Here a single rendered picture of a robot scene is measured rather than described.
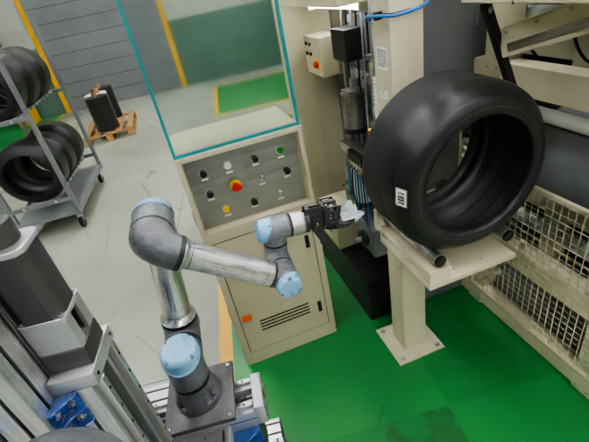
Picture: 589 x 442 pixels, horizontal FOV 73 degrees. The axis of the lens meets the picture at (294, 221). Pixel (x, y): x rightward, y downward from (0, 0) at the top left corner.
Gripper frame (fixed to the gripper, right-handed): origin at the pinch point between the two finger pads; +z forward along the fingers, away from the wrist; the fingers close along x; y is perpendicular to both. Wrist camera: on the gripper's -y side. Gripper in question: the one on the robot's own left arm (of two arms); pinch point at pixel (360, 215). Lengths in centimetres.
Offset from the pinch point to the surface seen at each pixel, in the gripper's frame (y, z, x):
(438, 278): -25.1, 25.1, -12.2
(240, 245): -36, -34, 55
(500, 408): -104, 63, -21
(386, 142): 23.2, 9.1, 1.1
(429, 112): 33.2, 17.3, -7.1
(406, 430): -110, 20, -12
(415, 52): 45, 32, 25
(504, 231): -13, 51, -11
